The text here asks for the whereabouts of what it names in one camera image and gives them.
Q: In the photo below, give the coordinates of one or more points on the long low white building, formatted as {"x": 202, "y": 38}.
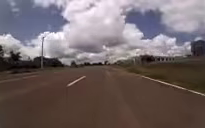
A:
{"x": 156, "y": 59}

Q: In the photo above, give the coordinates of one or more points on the tall street light pole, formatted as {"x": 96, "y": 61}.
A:
{"x": 42, "y": 53}

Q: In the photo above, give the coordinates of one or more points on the row of dark trees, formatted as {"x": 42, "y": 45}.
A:
{"x": 20, "y": 61}

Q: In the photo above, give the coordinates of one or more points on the tall dark building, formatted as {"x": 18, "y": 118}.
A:
{"x": 198, "y": 48}

